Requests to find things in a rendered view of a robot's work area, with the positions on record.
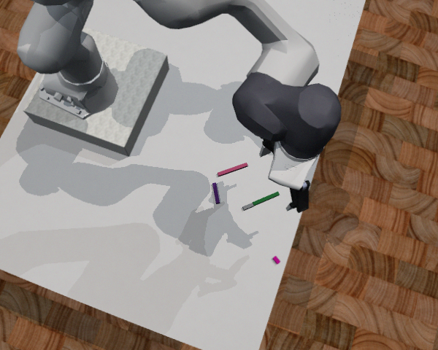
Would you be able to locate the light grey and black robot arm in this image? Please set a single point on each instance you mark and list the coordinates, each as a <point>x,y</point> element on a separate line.
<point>275,102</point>

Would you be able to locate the grey rod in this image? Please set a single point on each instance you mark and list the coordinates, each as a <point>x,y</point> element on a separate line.
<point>248,206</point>

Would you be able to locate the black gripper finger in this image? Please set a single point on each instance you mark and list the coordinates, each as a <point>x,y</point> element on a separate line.
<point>267,147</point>
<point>300,198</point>

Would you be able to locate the pink rod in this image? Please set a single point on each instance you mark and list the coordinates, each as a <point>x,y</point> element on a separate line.
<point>227,171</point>

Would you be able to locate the green rod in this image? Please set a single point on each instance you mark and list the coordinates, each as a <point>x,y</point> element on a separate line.
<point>265,198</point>

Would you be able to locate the purple rod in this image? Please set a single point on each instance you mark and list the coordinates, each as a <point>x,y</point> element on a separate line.
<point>216,193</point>

